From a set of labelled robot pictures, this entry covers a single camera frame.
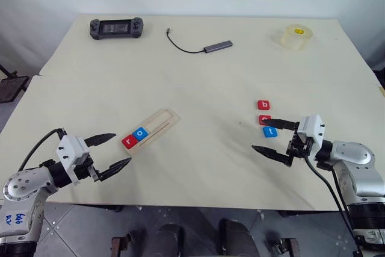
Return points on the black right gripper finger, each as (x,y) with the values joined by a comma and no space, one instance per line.
(270,152)
(279,123)

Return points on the black handheld game console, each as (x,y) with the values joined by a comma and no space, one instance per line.
(116,28)

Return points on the red letter tile b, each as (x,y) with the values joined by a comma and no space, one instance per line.
(264,105)

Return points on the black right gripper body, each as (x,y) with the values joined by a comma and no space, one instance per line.
(300,147)

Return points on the brown metal bracket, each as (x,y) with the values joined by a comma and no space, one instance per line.
(285,246)
(120,242)

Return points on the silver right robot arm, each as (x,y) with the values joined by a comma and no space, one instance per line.
(356,160)

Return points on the light wooden letter tray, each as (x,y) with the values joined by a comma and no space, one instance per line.
(164,120)

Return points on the red letter tile r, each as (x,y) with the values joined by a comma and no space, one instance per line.
(129,142)

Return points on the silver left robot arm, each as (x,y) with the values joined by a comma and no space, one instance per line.
(25,184)

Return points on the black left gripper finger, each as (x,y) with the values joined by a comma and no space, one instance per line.
(99,139)
(115,168)

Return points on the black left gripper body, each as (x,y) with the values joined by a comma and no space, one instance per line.
(83,170)

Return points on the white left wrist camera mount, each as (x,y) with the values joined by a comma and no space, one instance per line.
(70,150)

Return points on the dark object beside table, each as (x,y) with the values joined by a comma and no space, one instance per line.
(380,76)

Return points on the blue letter tile t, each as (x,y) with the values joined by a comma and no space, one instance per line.
(270,132)

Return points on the blue letter tile o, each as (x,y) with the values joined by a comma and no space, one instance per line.
(140,134)

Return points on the clear tape roll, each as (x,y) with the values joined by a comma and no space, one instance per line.
(296,38)

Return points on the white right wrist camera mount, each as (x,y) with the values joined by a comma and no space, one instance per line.
(312,129)

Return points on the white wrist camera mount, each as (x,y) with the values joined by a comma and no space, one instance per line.
(312,129)
(70,150)

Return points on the black metal stand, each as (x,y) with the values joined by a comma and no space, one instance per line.
(10,87)

